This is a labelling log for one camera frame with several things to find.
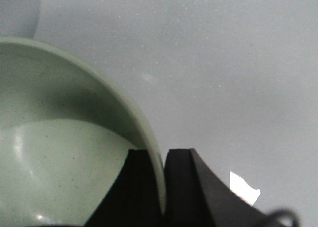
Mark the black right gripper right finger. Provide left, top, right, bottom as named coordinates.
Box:
left=164, top=149, right=281, bottom=227

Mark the black cable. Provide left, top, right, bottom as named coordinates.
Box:
left=263, top=207, right=300, bottom=227

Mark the green bowl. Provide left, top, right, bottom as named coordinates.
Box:
left=0, top=36, right=166, bottom=227

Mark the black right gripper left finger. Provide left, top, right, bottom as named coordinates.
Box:
left=84, top=150, right=162, bottom=227

